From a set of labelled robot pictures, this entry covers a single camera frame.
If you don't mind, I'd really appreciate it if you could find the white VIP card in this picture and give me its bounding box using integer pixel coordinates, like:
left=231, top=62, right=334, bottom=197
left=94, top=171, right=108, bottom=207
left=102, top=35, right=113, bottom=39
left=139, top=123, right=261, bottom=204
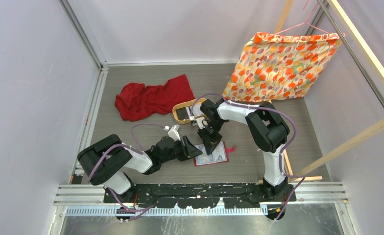
left=194, top=144, right=212, bottom=165

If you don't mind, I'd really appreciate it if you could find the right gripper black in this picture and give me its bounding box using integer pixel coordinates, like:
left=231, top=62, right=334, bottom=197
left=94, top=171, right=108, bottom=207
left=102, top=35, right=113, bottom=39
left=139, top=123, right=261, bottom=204
left=197, top=119, right=225, bottom=155

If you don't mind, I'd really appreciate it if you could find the floral fabric bag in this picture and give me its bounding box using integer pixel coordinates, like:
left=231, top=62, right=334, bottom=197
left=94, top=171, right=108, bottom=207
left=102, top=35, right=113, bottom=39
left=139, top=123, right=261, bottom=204
left=223, top=32, right=342, bottom=102

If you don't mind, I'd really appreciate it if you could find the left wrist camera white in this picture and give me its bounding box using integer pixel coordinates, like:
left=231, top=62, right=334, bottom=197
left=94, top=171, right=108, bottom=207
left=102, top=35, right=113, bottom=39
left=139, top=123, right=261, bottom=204
left=164, top=124, right=181, bottom=141

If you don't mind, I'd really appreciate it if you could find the red card holder wallet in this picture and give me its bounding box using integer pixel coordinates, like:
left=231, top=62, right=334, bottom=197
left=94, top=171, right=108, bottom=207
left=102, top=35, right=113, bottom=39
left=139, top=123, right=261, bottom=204
left=194, top=141, right=237, bottom=166

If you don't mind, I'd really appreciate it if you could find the aluminium frame rail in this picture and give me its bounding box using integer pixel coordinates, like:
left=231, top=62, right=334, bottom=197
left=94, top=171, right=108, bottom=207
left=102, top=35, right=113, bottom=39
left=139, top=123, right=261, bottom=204
left=54, top=0, right=384, bottom=222

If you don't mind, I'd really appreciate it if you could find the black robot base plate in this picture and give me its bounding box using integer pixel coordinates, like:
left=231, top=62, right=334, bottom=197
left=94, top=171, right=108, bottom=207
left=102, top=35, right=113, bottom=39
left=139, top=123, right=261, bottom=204
left=103, top=183, right=296, bottom=209

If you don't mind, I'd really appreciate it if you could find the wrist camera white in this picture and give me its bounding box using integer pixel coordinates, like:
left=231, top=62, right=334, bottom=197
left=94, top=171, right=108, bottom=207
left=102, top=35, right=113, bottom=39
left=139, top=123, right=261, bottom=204
left=189, top=115, right=207, bottom=129
left=164, top=124, right=181, bottom=141

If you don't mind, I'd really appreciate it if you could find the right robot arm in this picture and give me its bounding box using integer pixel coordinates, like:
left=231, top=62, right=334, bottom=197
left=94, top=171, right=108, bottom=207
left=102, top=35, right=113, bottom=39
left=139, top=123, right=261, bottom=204
left=197, top=99, right=290, bottom=201

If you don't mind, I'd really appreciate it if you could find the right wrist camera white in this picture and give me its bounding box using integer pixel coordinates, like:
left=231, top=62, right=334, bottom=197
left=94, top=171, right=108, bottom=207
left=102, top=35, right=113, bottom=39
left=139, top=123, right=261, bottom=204
left=189, top=115, right=207, bottom=129

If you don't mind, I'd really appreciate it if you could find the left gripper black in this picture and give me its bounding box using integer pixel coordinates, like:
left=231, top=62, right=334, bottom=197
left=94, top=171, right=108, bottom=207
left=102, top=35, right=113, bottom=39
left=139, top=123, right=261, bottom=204
left=160, top=135, right=202, bottom=164

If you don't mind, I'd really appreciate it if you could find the pink clothes hanger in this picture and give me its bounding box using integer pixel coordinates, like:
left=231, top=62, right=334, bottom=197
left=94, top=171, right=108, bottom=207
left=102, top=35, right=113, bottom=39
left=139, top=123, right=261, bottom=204
left=273, top=0, right=346, bottom=37

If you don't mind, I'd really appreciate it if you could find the wooden frame rack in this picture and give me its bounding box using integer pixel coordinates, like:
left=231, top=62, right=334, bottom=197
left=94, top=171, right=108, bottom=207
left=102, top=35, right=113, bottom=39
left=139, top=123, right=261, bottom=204
left=258, top=0, right=384, bottom=184

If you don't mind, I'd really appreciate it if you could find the yellow oval tray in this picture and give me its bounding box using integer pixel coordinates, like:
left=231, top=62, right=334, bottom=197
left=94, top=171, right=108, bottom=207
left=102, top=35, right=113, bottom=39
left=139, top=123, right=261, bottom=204
left=172, top=98, right=206, bottom=125

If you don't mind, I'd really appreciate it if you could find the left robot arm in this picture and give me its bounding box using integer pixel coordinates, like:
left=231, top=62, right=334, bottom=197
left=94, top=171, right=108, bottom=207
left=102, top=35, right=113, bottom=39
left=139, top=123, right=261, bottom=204
left=77, top=134, right=203, bottom=203

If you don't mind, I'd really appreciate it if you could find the red cloth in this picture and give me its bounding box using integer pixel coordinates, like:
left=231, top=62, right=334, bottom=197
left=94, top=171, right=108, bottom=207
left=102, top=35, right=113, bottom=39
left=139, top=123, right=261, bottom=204
left=114, top=74, right=195, bottom=122

